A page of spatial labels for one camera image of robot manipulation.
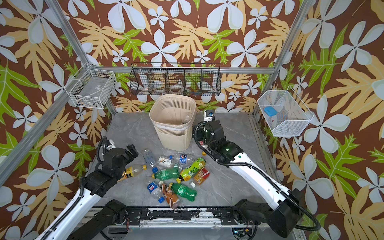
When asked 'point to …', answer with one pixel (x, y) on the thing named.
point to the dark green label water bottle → (187, 116)
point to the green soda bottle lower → (183, 191)
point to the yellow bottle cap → (203, 153)
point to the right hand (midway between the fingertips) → (200, 123)
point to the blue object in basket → (270, 111)
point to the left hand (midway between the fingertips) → (127, 148)
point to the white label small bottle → (164, 161)
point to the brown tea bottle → (170, 196)
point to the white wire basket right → (284, 113)
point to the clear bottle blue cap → (148, 156)
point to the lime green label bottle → (199, 164)
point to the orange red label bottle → (202, 175)
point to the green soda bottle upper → (167, 174)
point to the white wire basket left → (91, 88)
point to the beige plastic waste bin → (172, 116)
